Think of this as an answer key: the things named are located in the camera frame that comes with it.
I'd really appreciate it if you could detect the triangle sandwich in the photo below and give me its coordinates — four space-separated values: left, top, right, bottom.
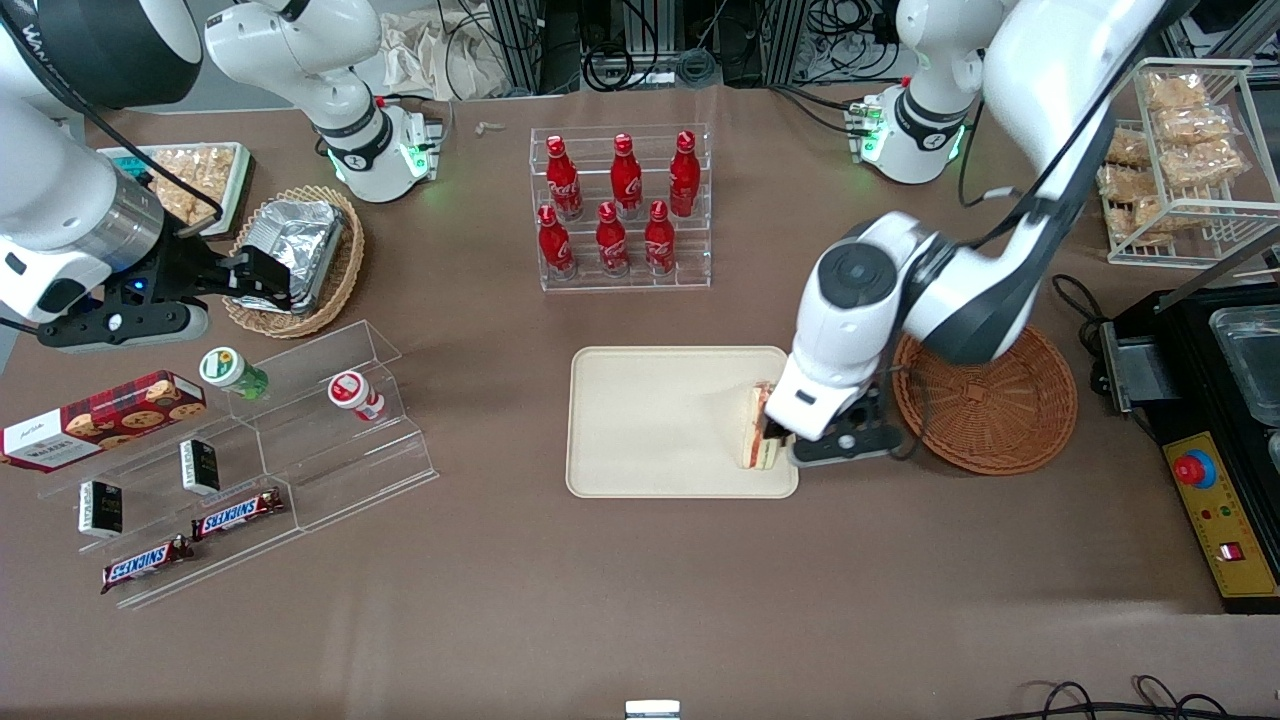
738 380 786 471

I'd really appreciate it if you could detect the red tartan cookie box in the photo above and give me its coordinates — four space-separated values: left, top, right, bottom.
0 370 208 473

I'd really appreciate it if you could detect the aluminium frame with cables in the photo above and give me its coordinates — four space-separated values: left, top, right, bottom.
487 0 901 96

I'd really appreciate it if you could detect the grey metal bracket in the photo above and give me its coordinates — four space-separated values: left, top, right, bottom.
1100 318 1166 413

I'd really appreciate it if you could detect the clear acrylic stepped shelf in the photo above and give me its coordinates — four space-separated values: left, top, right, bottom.
38 320 441 611

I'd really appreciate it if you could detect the light wicker basket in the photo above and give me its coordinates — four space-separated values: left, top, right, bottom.
222 185 365 340

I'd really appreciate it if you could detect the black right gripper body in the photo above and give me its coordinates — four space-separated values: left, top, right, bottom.
108 238 236 303

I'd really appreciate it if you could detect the clear acrylic bottle rack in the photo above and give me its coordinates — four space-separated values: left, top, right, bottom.
529 123 713 293

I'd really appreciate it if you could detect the crumpled beige cloth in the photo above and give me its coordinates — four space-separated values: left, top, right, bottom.
380 10 506 101

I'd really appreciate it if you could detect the pale tray of snack packets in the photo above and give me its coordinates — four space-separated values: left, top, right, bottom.
98 142 256 239

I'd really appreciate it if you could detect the black appliance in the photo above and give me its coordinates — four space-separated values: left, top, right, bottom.
1100 285 1280 613

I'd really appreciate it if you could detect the silver foil packet stack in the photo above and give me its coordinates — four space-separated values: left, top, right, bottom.
232 198 347 313

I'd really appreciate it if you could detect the Snickers chocolate bar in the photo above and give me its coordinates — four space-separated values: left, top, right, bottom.
190 488 286 541
100 535 196 595

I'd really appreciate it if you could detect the green lid snack cup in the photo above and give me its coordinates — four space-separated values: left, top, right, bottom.
199 346 269 401

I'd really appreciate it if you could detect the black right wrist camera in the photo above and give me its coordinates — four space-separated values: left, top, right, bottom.
38 298 213 353

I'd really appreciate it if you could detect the steel pan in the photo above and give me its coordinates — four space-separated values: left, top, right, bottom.
1208 305 1280 429

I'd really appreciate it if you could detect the white wire snack rack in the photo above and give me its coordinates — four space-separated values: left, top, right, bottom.
1105 58 1280 269

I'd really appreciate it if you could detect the small black chocolate box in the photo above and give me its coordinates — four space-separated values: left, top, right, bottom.
180 438 221 496
78 481 124 540

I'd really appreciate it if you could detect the red Coca-Cola bottle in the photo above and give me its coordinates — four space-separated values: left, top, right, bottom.
545 135 584 221
595 201 631 278
668 130 701 218
537 204 577 281
644 199 678 276
610 132 645 218

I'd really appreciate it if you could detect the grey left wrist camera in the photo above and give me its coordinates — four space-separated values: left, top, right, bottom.
790 385 906 468

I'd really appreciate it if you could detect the red lid snack cup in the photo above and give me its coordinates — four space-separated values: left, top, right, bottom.
328 371 387 423

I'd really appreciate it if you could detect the cream plastic tray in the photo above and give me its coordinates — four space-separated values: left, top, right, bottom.
566 346 801 500

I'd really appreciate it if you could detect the clear bag of crackers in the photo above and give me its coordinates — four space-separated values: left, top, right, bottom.
1130 195 1181 246
1165 140 1249 189
1105 128 1151 169
1160 105 1233 146
1098 165 1146 206
1145 72 1206 111

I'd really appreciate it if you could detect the yellow emergency stop control box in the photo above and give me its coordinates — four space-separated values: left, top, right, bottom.
1163 432 1280 599

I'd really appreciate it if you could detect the brown wicker basket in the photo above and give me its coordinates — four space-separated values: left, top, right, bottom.
892 322 1079 476

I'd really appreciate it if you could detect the black floor cable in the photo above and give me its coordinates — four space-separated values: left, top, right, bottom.
985 675 1236 720

